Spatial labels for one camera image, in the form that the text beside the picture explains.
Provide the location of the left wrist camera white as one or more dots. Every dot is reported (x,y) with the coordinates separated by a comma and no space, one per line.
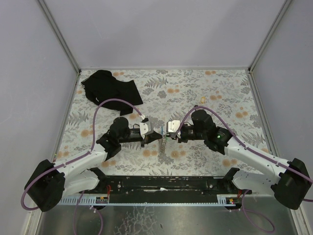
(145,127)

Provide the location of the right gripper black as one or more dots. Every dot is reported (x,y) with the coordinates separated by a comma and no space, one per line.
(178,135)

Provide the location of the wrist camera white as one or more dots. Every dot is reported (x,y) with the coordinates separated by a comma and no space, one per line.
(145,127)
(172,129)

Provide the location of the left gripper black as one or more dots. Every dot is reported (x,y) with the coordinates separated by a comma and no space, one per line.
(138,137)

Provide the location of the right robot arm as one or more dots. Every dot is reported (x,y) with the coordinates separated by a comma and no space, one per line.
(288,181)

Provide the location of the black cloth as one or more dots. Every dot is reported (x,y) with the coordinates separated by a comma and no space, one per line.
(102,85)

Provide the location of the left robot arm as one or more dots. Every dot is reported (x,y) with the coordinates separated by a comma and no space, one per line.
(50,182)

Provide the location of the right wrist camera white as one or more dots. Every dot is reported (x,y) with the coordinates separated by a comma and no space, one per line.
(172,129)

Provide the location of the floral table mat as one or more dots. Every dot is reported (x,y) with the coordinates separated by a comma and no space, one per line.
(169,95)

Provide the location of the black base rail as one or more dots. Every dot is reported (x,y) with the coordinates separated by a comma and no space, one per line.
(166,190)

